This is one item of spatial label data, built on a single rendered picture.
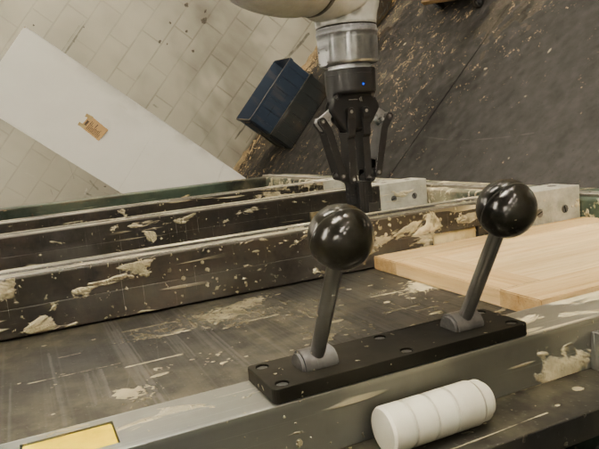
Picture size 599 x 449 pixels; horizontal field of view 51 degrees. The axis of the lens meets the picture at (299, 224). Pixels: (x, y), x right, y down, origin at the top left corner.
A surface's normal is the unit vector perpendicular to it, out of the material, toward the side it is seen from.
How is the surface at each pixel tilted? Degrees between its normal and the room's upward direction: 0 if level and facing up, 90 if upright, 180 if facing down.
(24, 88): 90
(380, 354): 50
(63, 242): 90
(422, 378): 90
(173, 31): 90
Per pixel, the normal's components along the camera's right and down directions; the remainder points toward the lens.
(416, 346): -0.09, -0.99
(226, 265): 0.41, 0.09
